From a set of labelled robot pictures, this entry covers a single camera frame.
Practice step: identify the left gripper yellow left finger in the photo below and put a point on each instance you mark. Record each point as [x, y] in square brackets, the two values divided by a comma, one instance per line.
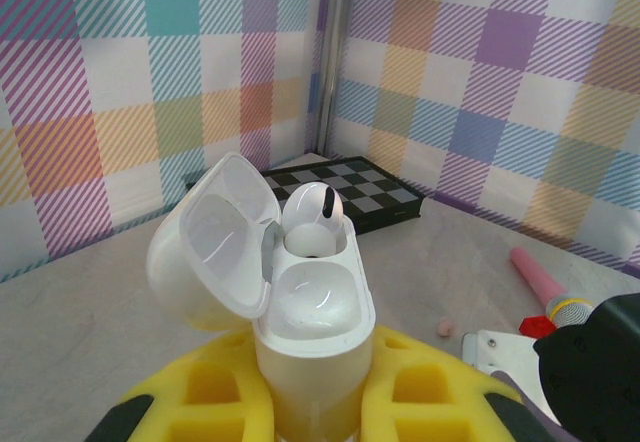
[165, 402]

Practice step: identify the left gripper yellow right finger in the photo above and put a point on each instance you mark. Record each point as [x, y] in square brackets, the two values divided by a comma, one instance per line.
[465, 412]

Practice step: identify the pink earbud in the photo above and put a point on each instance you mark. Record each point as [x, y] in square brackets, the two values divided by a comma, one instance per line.
[445, 327]

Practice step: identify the white rectangular earbud case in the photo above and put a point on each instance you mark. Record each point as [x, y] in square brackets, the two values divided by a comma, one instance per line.
[310, 312]

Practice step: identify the white stem earbud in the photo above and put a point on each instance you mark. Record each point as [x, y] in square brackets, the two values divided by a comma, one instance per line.
[307, 207]

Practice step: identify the red toy brick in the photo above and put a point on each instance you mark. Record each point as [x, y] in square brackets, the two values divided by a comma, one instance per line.
[537, 324]

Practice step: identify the pink toy microphone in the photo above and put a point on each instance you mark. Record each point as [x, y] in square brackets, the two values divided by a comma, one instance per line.
[537, 282]

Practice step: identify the black grey chessboard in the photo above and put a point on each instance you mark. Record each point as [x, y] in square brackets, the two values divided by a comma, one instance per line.
[375, 197]

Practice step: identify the aluminium frame post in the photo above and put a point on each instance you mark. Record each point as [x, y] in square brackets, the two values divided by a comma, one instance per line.
[332, 62]

